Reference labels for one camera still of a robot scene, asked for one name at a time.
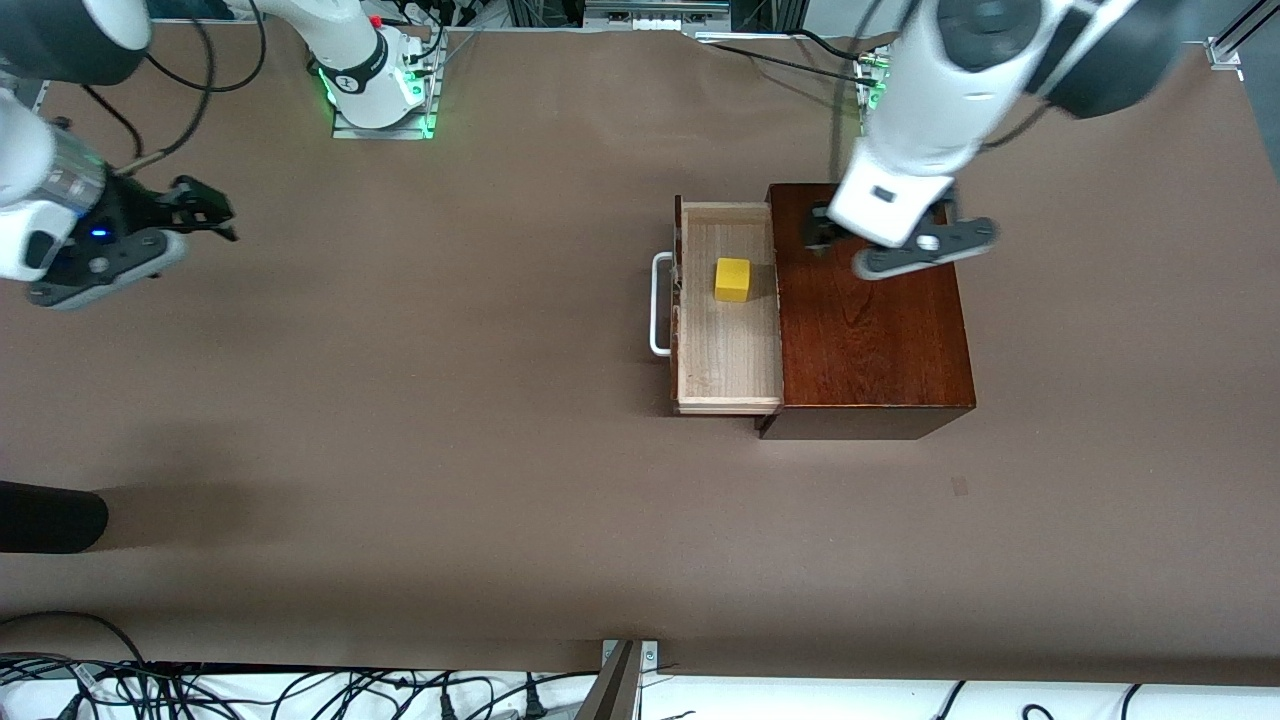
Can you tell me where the white drawer handle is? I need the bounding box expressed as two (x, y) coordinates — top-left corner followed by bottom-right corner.
(650, 252), (676, 358)

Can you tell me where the grey device box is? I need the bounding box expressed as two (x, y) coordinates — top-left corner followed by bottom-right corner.
(585, 0), (731, 31)

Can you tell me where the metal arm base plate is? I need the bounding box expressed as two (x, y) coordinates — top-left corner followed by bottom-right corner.
(856, 55), (883, 141)
(333, 40), (441, 141)

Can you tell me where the wooden drawer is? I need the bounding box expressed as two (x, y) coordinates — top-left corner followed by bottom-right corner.
(670, 197), (783, 416)

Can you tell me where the aluminium bracket profile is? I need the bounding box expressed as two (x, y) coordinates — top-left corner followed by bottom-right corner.
(598, 638), (661, 720)

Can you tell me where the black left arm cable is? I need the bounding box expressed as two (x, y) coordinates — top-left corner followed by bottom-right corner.
(828, 0), (916, 186)

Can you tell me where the grey curved cable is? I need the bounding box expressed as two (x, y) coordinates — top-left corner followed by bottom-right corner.
(0, 611), (146, 666)

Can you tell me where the black rounded object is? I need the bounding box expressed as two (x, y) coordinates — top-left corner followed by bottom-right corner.
(0, 481), (110, 554)

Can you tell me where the black base power cable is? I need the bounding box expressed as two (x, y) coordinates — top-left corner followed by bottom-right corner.
(690, 30), (886, 86)

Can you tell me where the dark brown wooden cabinet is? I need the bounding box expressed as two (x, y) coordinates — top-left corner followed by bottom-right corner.
(757, 183), (978, 441)

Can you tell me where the tangled black cable bundle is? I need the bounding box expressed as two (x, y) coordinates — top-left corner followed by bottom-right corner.
(0, 650), (601, 720)

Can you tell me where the brown table cover sheet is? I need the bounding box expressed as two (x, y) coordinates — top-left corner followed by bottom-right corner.
(0, 20), (1280, 687)

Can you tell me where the aluminium frame profile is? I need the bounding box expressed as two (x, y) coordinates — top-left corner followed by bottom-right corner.
(1205, 0), (1280, 71)

